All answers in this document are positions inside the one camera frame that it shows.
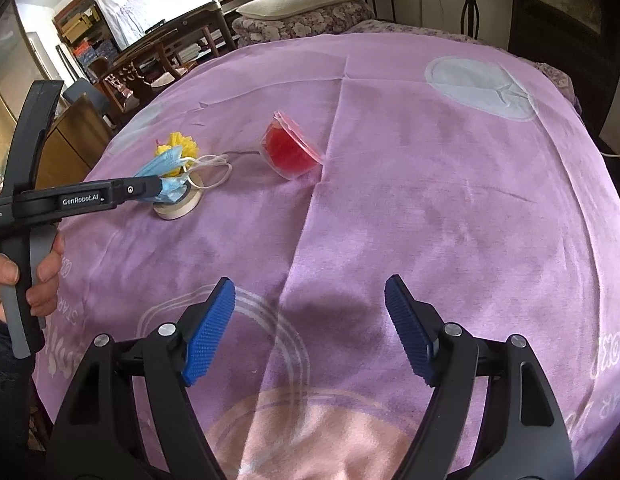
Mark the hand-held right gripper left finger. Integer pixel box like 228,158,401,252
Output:
46,276,237,480

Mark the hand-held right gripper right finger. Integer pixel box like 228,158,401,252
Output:
384,274,576,480

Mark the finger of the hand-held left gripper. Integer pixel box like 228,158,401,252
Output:
114,175,165,207

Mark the blue face mask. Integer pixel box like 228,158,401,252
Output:
134,149,233,207

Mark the person's left forearm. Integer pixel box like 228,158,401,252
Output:
0,312,45,466

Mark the person's left hand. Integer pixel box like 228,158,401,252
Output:
0,232,65,321

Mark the beige tape roll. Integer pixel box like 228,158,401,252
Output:
154,182,203,221

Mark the yellow crumpled wrapper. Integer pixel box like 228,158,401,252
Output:
154,131,201,162

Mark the wooden cabinet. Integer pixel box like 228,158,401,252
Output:
37,95,115,182

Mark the grey chair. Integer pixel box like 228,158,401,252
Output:
64,79,113,122

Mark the pink printed blanket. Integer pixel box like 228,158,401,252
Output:
32,30,620,480

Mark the dark wooden table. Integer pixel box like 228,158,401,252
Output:
100,7,238,113

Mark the red plastic container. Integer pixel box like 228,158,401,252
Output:
260,110,325,181

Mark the cluttered bookshelf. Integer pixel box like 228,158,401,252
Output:
52,0,123,84

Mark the folded floral quilt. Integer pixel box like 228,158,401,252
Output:
232,2,377,49

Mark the cream pillow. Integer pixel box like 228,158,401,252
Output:
237,0,363,20

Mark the floral bed sheet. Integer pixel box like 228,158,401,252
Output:
350,19,584,112

